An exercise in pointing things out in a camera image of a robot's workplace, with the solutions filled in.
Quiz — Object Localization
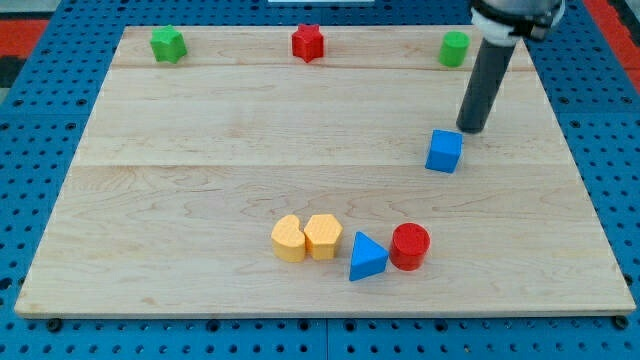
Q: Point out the green cylinder block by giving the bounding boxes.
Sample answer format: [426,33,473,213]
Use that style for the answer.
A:
[438,31,470,67]

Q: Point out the green star block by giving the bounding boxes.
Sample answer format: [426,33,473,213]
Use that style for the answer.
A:
[150,25,188,64]

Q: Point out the red star block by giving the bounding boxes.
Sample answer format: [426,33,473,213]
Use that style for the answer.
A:
[291,24,325,63]

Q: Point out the blue triangle block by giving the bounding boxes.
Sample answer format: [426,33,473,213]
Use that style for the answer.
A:
[349,231,389,281]

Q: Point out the blue cube block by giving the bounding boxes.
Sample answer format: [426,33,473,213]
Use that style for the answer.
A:
[425,129,463,173]

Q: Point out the red cylinder block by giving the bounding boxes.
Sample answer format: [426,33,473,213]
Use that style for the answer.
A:
[389,223,431,271]

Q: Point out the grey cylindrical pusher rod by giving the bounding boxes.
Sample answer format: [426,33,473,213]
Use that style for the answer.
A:
[456,39,515,134]

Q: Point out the yellow hexagon block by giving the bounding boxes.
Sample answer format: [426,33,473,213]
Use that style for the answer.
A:
[303,214,343,260]

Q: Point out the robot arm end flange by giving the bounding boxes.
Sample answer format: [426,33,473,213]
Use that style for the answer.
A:
[469,0,566,47]

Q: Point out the yellow heart block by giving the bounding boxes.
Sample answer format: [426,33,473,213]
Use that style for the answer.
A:
[271,214,306,263]

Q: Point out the wooden board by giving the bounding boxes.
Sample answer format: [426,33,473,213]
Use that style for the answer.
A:
[15,26,636,319]

